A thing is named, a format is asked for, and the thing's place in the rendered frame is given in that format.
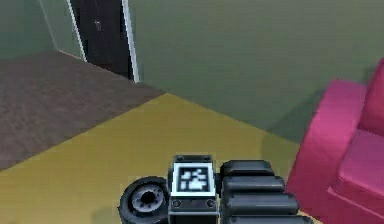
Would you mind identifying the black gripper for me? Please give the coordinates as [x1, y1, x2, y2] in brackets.
[117, 176, 172, 224]

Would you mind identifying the dark brown room door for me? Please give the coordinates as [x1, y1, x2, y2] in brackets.
[69, 0, 135, 81]

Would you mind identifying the pink sofa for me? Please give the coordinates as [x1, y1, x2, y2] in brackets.
[285, 57, 384, 224]

